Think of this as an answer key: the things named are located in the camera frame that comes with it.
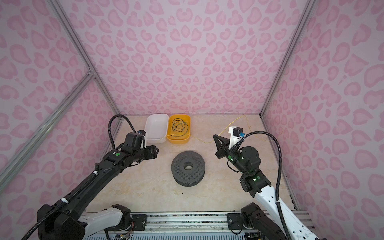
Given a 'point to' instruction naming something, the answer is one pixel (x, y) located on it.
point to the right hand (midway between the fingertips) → (214, 136)
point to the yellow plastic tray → (183, 139)
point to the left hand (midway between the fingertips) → (155, 148)
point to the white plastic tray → (156, 128)
